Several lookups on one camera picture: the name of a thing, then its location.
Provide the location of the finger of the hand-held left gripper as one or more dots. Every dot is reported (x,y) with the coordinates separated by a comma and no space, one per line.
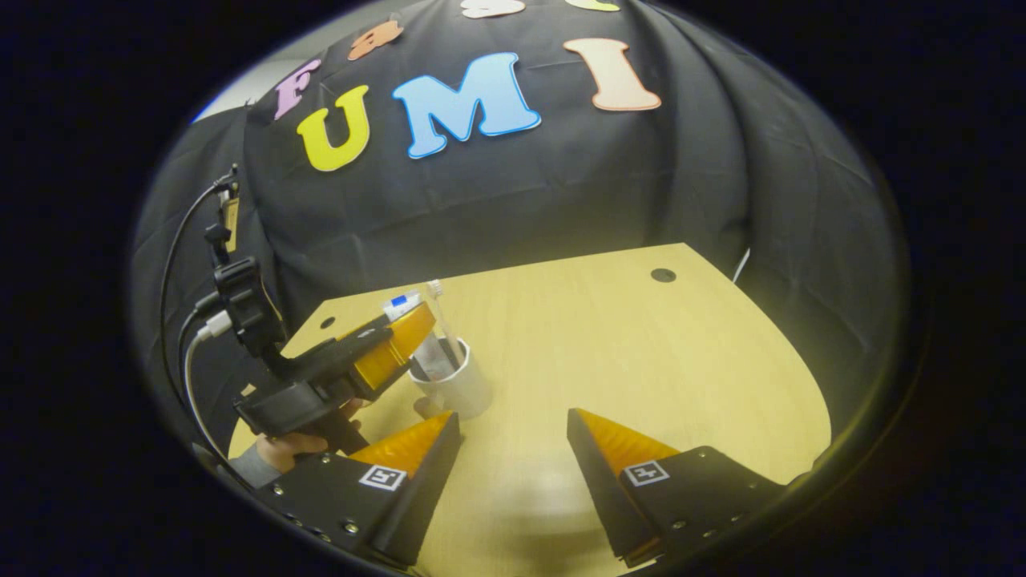
(385,361)

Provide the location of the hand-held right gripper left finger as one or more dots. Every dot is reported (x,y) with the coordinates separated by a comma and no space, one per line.
(425,497)

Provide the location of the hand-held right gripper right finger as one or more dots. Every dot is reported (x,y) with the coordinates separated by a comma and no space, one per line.
(601,497)

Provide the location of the white toothpaste tube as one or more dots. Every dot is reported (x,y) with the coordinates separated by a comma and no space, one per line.
(434,358)

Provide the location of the beige toothbrush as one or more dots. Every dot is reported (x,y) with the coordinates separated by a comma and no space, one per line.
(445,316)

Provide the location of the light wooden desktop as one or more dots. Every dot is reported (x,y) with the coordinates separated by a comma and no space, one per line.
(601,344)

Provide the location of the black backdrop cloth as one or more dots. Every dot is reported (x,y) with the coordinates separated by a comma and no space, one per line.
(561,176)

